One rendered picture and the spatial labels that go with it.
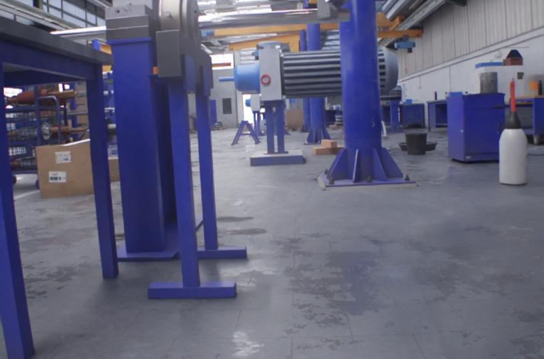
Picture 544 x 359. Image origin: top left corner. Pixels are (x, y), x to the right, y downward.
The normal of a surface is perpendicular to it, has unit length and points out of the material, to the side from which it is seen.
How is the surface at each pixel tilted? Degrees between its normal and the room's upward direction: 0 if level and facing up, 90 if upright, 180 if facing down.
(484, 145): 90
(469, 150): 90
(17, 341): 90
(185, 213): 90
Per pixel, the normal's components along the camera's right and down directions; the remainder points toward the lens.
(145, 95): -0.05, 0.08
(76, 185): 0.31, 0.06
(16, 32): 1.00, -0.04
